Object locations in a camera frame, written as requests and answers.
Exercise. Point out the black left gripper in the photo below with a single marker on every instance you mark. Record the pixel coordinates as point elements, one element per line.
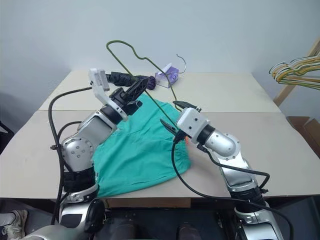
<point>123,98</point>

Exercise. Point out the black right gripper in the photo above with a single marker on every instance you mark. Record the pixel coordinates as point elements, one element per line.
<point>180,137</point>

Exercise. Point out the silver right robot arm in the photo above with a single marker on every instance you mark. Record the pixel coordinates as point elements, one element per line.
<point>225,145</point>

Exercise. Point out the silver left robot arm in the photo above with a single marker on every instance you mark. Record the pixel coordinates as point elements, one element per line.
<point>77,150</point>

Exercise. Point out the green shorts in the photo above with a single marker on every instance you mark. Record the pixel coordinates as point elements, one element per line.
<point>140,155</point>

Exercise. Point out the dark purple crumpled object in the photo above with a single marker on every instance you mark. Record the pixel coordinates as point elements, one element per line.
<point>151,83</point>

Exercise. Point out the small orange tag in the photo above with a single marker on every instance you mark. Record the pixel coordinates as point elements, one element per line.
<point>186,140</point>

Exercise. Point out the translucent purple box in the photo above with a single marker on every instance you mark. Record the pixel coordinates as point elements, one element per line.
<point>170,73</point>

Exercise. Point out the brown board under table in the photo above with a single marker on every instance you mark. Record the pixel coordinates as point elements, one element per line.
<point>150,203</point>

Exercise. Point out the wooden rack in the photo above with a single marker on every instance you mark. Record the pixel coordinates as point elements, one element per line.
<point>285,92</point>

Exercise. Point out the dark rounded shape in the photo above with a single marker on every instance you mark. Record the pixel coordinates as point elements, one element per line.
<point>188,232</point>

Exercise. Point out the brown cardboard box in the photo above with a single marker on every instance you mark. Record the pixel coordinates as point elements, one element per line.
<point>307,130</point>

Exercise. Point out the dark object beside table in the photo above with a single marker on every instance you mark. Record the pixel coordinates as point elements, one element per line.
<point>5,140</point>

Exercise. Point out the white sneaker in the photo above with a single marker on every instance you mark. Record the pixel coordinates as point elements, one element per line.
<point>15,225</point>

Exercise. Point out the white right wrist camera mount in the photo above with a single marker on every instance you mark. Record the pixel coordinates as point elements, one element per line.
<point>192,123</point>

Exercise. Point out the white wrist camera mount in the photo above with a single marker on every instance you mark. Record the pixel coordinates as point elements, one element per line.
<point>192,123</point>
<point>100,80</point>

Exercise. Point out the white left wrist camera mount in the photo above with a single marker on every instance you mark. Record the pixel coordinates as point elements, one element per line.
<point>100,80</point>

